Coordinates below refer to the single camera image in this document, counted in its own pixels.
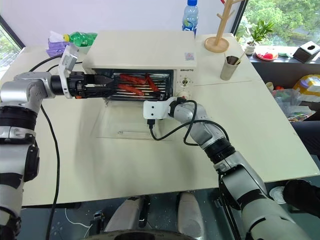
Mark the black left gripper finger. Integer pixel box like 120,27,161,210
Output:
93,74,115,87
83,84,114,99

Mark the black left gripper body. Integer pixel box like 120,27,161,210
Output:
66,71,98,100

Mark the metal oven tray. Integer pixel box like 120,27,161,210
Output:
109,72,174,101

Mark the glass toaster oven door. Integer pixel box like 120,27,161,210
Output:
95,99,176,141

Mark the red sausage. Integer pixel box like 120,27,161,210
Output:
119,73,148,85
145,73,159,93
118,83,146,97

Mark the cream toaster oven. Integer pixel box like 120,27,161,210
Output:
82,30,199,102

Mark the purple plastic bag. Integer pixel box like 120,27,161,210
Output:
45,30,69,58

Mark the green plastic bottle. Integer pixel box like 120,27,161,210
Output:
62,31,99,49

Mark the metal cup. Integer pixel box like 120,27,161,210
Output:
220,55,241,81

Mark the wooden mug tree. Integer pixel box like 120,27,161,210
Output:
203,0,245,54

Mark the blue drink bottle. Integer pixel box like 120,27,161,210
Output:
181,0,200,39

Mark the wooden stick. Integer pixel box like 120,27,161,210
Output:
234,50,247,66

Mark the pink plate with red items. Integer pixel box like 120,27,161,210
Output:
254,50,279,61

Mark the small potted plant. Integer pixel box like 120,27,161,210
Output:
245,19,275,56

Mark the grey robot leg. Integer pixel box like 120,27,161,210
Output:
175,191,209,239
103,196,149,234

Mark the clear bin of small items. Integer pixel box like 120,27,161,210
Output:
265,81,319,123

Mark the yellow and white toy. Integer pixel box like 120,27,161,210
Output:
293,73,320,102

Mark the white round lid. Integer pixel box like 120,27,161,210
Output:
269,185,286,205

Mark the black tissue box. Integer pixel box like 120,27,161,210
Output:
292,40,320,64

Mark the black rounded object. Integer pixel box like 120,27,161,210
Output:
283,179,320,216

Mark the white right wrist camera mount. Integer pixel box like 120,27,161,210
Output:
142,97,176,121

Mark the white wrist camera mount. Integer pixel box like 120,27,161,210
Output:
58,44,80,100
142,97,176,121

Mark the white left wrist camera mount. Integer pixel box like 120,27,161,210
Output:
58,44,80,100

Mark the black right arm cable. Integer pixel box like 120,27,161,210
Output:
146,99,232,148

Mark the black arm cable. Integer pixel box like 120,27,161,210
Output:
39,103,61,240
146,99,232,148

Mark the black power cord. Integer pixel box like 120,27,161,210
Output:
27,55,62,74

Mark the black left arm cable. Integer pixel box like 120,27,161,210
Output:
39,103,61,240

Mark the white thin floor cable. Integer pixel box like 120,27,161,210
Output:
64,206,94,238

